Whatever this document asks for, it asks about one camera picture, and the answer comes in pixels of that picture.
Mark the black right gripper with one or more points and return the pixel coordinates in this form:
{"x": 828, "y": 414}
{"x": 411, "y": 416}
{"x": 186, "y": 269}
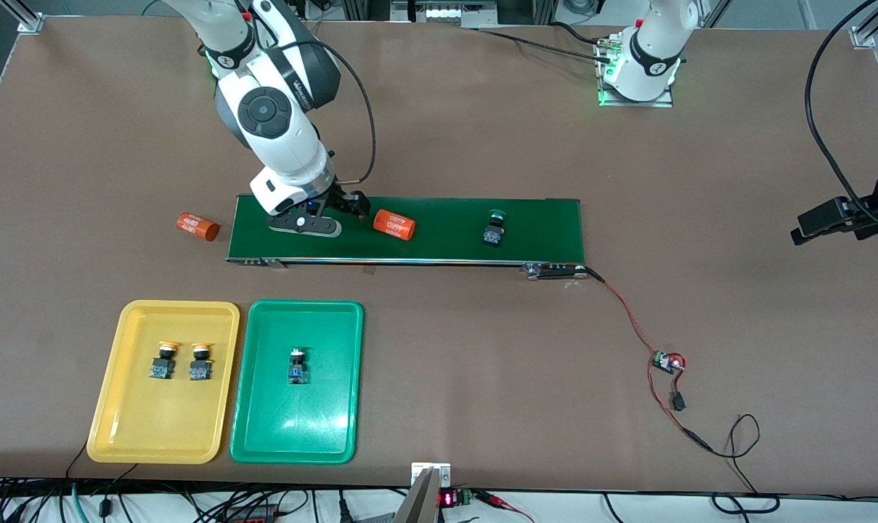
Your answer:
{"x": 341, "y": 200}

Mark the orange printed cylinder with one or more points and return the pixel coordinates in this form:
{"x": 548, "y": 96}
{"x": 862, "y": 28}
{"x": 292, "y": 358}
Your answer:
{"x": 197, "y": 226}
{"x": 394, "y": 225}

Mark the green push button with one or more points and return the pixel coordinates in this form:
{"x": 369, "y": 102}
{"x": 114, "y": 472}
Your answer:
{"x": 493, "y": 231}
{"x": 298, "y": 367}

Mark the yellow push button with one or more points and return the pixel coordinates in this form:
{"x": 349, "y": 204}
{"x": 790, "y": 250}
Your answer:
{"x": 163, "y": 363}
{"x": 200, "y": 363}

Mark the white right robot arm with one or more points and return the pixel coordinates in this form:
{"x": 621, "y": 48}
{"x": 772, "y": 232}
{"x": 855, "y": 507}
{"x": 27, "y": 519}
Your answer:
{"x": 279, "y": 145}

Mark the small green circuit board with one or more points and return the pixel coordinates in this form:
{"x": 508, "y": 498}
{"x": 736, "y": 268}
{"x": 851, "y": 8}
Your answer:
{"x": 667, "y": 361}

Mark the green plastic tray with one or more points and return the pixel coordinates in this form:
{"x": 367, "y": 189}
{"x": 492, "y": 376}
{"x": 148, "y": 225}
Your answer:
{"x": 322, "y": 421}

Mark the green conveyor belt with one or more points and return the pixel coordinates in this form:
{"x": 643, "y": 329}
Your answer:
{"x": 566, "y": 232}

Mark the white vented device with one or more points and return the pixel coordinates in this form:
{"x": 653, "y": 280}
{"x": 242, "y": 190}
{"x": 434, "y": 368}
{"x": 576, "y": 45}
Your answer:
{"x": 442, "y": 12}

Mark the black inline connector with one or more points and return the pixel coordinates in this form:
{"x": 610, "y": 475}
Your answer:
{"x": 677, "y": 401}

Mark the yellow plastic tray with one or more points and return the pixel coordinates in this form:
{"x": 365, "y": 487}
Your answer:
{"x": 164, "y": 414}

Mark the silver mounting plate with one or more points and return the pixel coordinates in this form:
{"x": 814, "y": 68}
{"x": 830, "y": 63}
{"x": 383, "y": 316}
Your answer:
{"x": 444, "y": 472}

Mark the grey metal bar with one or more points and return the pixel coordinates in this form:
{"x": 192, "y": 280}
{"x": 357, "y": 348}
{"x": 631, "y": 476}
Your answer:
{"x": 417, "y": 501}

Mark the red digit display module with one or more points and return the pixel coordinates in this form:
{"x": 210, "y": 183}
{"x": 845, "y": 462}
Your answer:
{"x": 449, "y": 498}

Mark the red power strip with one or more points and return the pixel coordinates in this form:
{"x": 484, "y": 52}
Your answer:
{"x": 253, "y": 517}

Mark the aluminium frame extrusion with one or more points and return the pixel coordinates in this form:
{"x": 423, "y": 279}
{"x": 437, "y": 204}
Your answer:
{"x": 25, "y": 18}
{"x": 863, "y": 36}

